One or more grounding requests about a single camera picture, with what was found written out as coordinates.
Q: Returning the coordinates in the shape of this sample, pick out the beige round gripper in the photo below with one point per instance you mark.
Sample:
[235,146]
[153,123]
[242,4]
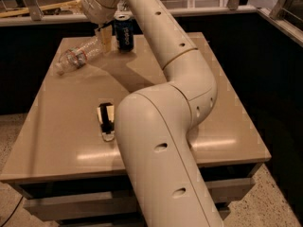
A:
[95,12]

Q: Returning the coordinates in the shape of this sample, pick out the clear bottle with red label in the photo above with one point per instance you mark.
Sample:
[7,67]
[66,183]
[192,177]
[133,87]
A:
[76,57]

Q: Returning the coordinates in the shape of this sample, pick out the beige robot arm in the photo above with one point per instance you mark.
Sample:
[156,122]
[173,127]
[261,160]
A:
[152,123]

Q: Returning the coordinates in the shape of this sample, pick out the beige drawer cabinet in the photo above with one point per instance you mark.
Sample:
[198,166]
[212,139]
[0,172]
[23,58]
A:
[60,151]

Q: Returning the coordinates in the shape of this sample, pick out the top drawer front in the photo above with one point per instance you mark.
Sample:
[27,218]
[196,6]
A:
[104,204]

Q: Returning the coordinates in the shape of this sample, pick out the blue Pepsi can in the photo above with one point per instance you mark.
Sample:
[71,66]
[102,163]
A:
[124,32]

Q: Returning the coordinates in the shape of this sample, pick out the grey metal railing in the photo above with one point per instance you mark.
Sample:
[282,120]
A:
[66,15]

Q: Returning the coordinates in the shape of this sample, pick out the small black and clear object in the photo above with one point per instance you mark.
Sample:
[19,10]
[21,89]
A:
[106,120]

